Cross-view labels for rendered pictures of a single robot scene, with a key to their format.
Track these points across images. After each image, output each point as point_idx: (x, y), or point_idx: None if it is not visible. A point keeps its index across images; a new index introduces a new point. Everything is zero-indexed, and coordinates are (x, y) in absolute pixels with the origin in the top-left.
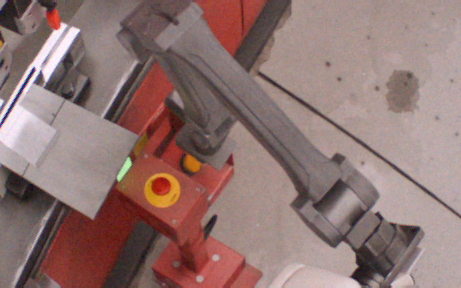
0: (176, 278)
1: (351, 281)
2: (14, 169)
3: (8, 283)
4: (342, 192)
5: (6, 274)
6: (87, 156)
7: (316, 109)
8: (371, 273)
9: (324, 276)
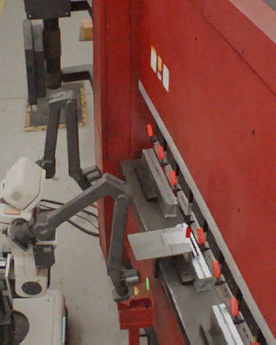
0: None
1: (20, 182)
2: (167, 228)
3: (146, 223)
4: (43, 220)
5: (149, 224)
6: (146, 246)
7: None
8: (21, 222)
9: (29, 184)
